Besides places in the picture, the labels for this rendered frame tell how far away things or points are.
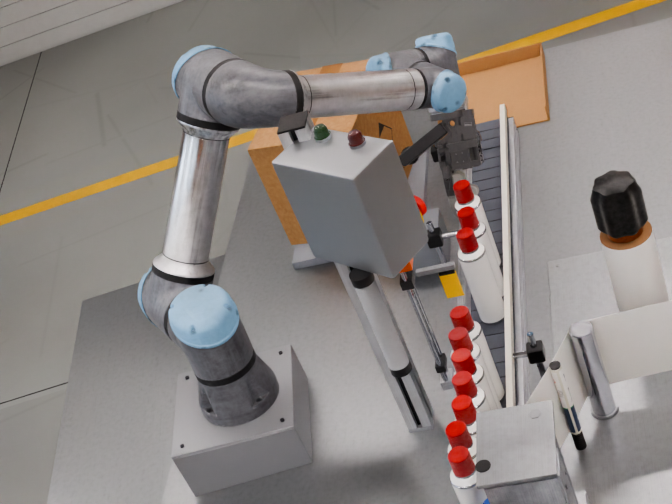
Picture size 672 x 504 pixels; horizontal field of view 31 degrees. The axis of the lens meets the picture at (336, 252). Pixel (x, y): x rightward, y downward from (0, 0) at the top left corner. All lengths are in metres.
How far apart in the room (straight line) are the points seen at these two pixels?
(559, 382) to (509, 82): 1.29
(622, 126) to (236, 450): 1.15
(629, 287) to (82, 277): 2.91
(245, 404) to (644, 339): 0.71
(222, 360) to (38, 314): 2.51
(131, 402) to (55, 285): 2.17
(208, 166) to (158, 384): 0.60
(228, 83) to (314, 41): 3.49
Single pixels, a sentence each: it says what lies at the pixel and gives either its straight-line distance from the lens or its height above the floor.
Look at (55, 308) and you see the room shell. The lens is 4.61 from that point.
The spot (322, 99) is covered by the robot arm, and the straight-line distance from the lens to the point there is 2.11.
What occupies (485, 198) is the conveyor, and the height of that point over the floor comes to 0.88.
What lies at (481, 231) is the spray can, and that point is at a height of 1.04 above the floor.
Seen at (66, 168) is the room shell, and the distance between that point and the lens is 5.47.
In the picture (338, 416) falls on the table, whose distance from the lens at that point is 2.32.
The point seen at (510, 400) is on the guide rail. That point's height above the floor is 0.91.
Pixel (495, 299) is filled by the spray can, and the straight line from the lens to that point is 2.26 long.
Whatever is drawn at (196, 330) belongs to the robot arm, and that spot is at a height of 1.15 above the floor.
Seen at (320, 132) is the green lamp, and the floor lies 1.49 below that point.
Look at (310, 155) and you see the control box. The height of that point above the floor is 1.47.
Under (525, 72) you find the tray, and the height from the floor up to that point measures 0.83.
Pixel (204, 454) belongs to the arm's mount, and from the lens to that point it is 2.24.
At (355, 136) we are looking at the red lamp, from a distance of 1.76.
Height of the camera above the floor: 2.37
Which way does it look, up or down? 35 degrees down
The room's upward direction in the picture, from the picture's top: 24 degrees counter-clockwise
